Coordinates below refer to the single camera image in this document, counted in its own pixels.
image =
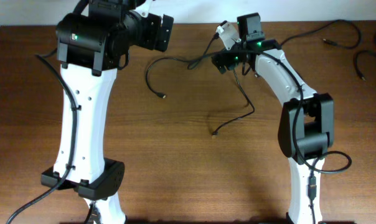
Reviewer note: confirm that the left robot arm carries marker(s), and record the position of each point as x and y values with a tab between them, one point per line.
93	46

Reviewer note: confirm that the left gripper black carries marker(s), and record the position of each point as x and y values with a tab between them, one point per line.
155	25

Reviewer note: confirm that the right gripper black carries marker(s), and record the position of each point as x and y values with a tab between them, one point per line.
221	61

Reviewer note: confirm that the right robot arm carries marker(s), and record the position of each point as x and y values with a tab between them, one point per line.
306	129

